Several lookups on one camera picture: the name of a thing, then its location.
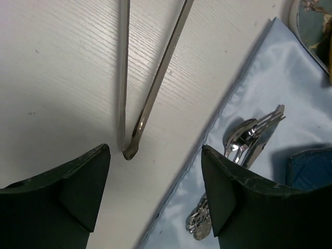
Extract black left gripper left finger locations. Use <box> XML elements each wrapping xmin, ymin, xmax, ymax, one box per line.
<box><xmin>1</xmin><ymin>144</ymin><xmax>110</xmax><ymax>248</ymax></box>

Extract floral metal tray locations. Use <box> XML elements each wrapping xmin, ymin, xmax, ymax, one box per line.
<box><xmin>289</xmin><ymin>0</ymin><xmax>331</xmax><ymax>74</ymax></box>

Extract silver knife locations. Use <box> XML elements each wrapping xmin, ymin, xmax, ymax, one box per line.
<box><xmin>242</xmin><ymin>126</ymin><xmax>276</xmax><ymax>169</ymax></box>

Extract light blue cloth napkin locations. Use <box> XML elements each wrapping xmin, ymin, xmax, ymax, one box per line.
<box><xmin>137</xmin><ymin>18</ymin><xmax>331</xmax><ymax>248</ymax></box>

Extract blue leaf-shaped plate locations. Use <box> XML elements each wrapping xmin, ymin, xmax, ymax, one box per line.
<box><xmin>285</xmin><ymin>147</ymin><xmax>331</xmax><ymax>191</ymax></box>

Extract silver metal tongs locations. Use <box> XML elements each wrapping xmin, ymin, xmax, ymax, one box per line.
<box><xmin>117</xmin><ymin>1</ymin><xmax>193</xmax><ymax>161</ymax></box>

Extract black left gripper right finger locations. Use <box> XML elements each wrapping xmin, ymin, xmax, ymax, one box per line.
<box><xmin>201</xmin><ymin>145</ymin><xmax>331</xmax><ymax>248</ymax></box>

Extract silver fork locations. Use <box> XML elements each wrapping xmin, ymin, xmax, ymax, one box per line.
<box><xmin>187</xmin><ymin>105</ymin><xmax>285</xmax><ymax>241</ymax></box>

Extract silver spoon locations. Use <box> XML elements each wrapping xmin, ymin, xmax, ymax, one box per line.
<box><xmin>224</xmin><ymin>118</ymin><xmax>258</xmax><ymax>163</ymax></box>

